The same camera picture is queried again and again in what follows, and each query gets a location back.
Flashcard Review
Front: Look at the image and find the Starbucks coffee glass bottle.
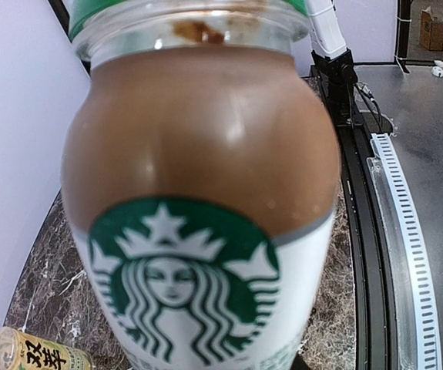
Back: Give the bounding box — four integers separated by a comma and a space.
62, 9, 341, 369

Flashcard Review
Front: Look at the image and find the green tea plastic bottle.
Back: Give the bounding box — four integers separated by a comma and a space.
0, 327, 95, 370

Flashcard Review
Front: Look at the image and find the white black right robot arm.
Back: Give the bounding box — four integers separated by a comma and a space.
306, 0, 357, 126

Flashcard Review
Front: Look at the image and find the cardboard box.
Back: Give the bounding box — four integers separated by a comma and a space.
419, 5, 443, 52

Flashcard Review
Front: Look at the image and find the black front frame rail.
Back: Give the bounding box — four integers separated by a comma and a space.
309, 65, 403, 370

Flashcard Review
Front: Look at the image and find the grey slotted cable duct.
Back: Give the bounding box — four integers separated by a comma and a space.
367, 133, 443, 369

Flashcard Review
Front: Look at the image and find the black left corner frame post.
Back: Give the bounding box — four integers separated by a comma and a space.
47, 0, 91, 74

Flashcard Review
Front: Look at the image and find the black corner frame post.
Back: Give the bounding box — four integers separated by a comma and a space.
47, 0, 91, 74
394, 0, 412, 74

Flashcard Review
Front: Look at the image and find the black right corner frame post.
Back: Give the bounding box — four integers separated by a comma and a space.
394, 0, 412, 74

